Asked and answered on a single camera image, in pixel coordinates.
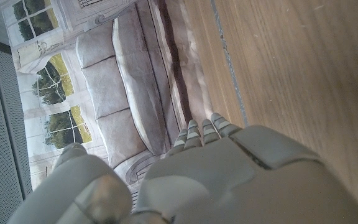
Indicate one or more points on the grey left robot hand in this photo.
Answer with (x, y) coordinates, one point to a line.
(228, 180)

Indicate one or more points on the printed sofa room backdrop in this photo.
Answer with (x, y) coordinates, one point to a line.
(120, 93)

